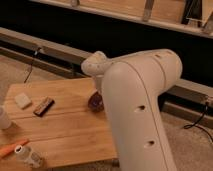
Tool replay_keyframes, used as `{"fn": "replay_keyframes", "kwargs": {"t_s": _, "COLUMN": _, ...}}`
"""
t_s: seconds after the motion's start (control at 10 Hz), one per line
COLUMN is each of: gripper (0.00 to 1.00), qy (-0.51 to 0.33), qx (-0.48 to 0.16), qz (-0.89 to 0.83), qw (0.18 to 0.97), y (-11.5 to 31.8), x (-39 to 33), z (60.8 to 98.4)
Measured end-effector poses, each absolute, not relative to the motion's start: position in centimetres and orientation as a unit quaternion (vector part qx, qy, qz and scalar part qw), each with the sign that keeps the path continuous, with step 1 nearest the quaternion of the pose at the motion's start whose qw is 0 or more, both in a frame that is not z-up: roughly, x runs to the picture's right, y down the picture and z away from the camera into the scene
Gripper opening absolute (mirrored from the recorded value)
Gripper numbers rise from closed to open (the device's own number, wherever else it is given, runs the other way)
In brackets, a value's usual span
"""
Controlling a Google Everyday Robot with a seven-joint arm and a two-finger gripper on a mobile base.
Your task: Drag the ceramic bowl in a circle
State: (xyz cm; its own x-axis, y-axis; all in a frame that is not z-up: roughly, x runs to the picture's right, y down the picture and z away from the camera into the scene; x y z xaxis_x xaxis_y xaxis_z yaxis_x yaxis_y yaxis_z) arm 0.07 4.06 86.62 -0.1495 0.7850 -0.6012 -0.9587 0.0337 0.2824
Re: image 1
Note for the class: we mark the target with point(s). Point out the grey metal rail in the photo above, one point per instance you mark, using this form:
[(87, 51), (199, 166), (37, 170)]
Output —
[(184, 89)]

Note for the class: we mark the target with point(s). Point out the orange carrot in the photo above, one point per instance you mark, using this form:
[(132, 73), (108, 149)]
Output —
[(7, 149)]

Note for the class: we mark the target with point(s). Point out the white sponge block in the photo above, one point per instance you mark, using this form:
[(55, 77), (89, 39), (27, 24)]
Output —
[(22, 100)]

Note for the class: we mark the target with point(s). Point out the white plastic cup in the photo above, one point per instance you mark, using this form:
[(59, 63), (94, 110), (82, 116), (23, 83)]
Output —
[(5, 121)]

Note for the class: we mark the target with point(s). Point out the dark chocolate bar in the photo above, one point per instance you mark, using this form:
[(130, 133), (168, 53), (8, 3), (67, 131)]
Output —
[(43, 106)]

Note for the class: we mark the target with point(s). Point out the dark purple ceramic bowl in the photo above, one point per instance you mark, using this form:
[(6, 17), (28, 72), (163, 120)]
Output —
[(95, 102)]

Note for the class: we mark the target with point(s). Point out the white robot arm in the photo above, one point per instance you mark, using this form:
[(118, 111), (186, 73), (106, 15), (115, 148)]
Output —
[(130, 86)]

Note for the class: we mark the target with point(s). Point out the clear plastic bottle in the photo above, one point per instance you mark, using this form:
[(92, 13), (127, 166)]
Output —
[(28, 156)]

